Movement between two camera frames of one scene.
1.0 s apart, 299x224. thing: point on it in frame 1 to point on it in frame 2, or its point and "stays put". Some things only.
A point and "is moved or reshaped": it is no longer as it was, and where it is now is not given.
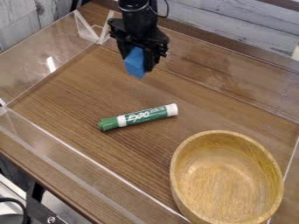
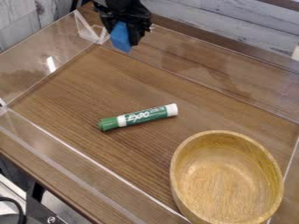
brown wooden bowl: [225, 179] stays put
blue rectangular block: [134, 61] is moved or reshaped
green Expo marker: [110, 122] stays put
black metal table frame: [38, 213] stays put
